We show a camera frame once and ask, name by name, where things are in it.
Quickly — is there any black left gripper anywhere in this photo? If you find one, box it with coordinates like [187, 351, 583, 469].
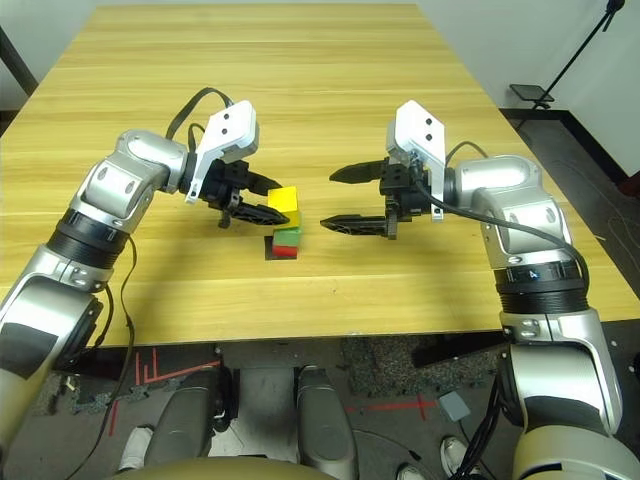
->
[202, 159, 292, 229]

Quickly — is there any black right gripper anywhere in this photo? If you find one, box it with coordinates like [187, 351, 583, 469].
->
[318, 157, 432, 241]

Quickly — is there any yellow wooden block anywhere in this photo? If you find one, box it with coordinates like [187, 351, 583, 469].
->
[267, 186, 304, 229]

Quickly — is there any green wooden block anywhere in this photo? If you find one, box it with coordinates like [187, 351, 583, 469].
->
[272, 225, 303, 250]

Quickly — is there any black square pad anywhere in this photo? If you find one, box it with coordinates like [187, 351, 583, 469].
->
[263, 235, 300, 263]

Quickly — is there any speckled dark floor mat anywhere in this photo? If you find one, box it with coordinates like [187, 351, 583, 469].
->
[343, 336, 501, 400]

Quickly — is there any black table base bar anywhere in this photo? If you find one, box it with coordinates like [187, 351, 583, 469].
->
[411, 331, 507, 372]

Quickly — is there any black tripod stand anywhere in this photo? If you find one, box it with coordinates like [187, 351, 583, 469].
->
[509, 0, 629, 112]

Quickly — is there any grey foot pedal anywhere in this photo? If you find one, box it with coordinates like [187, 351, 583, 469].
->
[437, 390, 473, 423]

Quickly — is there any grey right robot leg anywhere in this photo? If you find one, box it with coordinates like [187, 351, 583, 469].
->
[296, 366, 361, 480]

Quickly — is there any grey robot leg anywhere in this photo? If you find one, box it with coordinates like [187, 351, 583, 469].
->
[296, 366, 361, 480]
[148, 386, 224, 459]

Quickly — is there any grey left robot leg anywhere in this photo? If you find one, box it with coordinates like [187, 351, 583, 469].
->
[148, 386, 224, 459]

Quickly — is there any olive robot torso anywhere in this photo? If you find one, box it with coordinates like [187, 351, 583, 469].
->
[106, 455, 326, 480]

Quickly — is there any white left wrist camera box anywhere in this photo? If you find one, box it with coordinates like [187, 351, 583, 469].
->
[184, 99, 262, 206]

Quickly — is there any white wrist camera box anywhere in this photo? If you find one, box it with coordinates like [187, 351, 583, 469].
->
[385, 99, 448, 224]
[184, 99, 262, 206]

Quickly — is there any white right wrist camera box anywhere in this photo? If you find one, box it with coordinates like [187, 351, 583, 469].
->
[385, 99, 448, 224]

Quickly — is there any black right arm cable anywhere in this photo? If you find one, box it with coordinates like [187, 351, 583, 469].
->
[411, 140, 592, 282]

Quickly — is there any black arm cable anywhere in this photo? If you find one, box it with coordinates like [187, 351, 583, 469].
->
[411, 140, 592, 282]
[89, 86, 237, 442]

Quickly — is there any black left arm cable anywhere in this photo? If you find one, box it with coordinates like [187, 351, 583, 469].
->
[89, 86, 237, 442]

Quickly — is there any black hanging cable bundle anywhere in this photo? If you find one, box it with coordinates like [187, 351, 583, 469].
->
[456, 373, 512, 480]

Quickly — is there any black metal table frame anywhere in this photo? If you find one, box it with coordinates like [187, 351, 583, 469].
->
[0, 24, 39, 97]

